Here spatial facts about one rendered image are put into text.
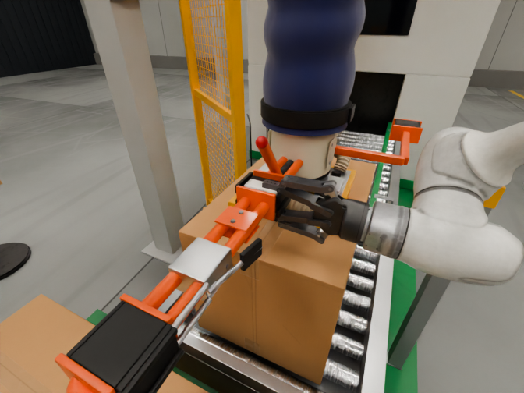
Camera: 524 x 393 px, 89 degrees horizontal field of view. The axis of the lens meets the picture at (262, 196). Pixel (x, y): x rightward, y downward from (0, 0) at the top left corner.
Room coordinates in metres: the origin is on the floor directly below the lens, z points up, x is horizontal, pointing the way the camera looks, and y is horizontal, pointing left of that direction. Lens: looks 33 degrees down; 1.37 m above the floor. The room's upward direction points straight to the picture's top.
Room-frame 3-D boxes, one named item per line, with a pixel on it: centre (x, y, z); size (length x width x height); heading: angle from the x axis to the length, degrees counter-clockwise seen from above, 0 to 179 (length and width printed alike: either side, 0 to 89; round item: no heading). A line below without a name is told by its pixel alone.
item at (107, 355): (0.15, 0.15, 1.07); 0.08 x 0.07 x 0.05; 155
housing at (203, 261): (0.27, 0.09, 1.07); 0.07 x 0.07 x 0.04; 65
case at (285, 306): (0.69, -0.10, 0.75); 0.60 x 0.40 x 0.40; 155
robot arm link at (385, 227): (0.36, -0.21, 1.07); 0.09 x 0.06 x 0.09; 155
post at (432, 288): (0.66, -0.64, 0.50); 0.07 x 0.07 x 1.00; 65
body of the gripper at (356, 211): (0.39, -0.14, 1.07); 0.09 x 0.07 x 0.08; 65
